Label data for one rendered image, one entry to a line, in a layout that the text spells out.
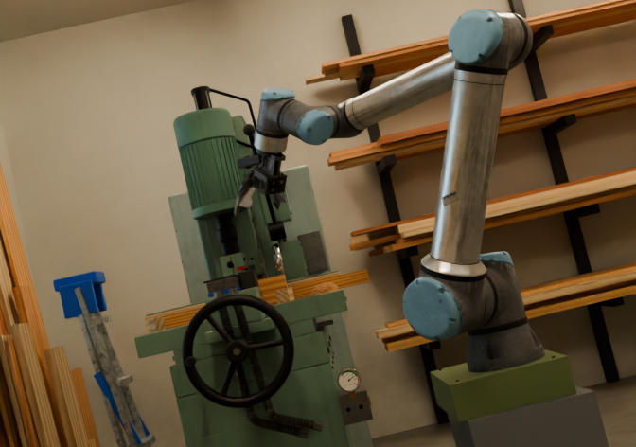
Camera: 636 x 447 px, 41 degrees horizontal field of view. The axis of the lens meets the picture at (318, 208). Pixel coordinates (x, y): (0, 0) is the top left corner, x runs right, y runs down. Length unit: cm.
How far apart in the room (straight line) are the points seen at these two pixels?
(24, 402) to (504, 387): 220
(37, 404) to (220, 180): 156
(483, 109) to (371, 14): 335
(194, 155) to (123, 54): 270
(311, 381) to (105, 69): 316
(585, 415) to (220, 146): 125
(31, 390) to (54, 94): 208
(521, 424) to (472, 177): 58
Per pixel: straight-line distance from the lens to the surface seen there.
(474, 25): 186
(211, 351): 243
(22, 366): 374
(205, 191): 252
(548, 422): 208
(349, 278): 255
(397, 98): 218
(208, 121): 254
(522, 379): 207
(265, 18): 517
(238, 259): 253
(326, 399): 242
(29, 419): 373
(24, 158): 521
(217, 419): 245
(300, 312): 240
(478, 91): 187
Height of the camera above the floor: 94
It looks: 5 degrees up
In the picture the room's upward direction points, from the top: 13 degrees counter-clockwise
